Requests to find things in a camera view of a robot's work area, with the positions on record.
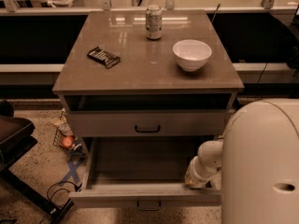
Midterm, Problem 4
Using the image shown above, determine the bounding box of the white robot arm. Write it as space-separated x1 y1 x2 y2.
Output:
185 99 299 224

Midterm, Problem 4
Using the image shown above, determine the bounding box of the grey drawer cabinet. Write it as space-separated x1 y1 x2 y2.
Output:
51 9 246 142

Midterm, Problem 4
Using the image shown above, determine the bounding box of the red apple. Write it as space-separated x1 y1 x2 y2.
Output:
62 136 75 149

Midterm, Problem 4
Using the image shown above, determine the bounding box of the black floor cable left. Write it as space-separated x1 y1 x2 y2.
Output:
38 180 80 224

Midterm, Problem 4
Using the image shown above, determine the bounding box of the grey drawer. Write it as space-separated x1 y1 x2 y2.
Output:
65 110 231 137
70 137 221 211

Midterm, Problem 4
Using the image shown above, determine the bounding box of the black snack bar wrapper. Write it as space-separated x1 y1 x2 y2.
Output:
87 47 121 69

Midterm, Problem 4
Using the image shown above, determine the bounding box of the blue tape cross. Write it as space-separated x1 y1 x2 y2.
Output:
60 158 84 186

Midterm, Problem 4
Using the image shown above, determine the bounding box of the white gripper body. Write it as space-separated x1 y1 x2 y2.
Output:
187 157 218 188

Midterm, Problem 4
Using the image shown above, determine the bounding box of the white ceramic bowl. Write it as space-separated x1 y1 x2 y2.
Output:
173 39 212 72

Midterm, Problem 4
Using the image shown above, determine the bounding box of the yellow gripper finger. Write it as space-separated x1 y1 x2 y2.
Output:
185 169 199 188

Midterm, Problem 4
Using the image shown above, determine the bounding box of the silver soda can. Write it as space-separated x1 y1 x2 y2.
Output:
146 5 163 40

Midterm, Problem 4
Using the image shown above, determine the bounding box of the wire basket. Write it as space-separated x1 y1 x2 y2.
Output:
53 129 84 157

